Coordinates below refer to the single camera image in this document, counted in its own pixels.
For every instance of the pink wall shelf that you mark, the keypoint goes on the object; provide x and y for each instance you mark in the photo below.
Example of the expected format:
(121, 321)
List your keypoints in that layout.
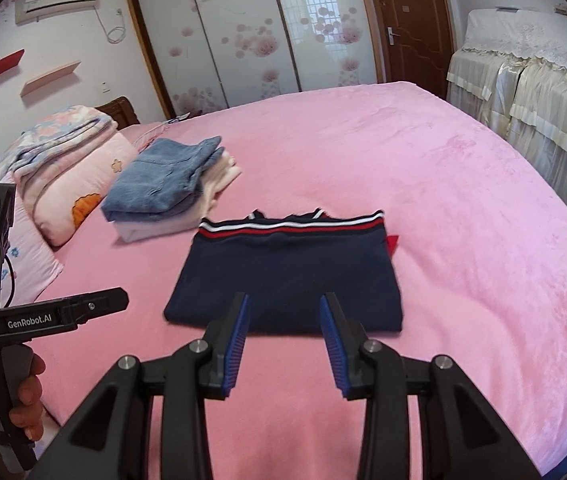
(43, 80)

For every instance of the person's left hand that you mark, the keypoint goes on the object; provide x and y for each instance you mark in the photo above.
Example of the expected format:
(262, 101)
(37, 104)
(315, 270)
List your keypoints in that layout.
(28, 412)

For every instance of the floral sliding wardrobe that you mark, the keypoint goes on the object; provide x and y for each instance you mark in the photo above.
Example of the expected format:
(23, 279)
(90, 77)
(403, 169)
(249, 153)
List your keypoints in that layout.
(208, 55)

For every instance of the wooden headboard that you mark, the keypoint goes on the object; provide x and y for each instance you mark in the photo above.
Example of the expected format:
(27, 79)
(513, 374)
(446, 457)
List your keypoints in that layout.
(121, 111)

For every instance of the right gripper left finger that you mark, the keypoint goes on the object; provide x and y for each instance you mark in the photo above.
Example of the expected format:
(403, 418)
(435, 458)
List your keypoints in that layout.
(226, 338)

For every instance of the folded floral quilt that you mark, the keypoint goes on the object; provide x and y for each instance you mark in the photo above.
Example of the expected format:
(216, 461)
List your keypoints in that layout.
(58, 134)

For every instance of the folded blue denim jeans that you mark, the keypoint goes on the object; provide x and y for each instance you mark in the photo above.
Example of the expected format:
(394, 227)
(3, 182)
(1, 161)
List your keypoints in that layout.
(162, 181)

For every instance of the pink cartoon pillow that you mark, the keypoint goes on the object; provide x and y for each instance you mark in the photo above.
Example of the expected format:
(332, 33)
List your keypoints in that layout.
(72, 196)

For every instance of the brown wooden door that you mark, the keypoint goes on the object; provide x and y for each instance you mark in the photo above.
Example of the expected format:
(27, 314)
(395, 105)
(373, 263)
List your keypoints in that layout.
(417, 42)

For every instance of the lace covered cabinet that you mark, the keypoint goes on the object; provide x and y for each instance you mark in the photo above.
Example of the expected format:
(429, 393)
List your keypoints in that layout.
(511, 75)

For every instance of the light pink patterned pillow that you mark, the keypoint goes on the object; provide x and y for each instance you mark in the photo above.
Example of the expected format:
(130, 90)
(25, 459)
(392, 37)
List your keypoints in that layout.
(34, 265)

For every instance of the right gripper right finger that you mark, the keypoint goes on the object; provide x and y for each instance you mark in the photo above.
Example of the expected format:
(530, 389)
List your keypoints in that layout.
(343, 339)

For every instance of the navy red varsity jacket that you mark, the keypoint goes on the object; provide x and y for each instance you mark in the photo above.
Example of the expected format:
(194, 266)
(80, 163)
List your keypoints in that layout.
(285, 266)

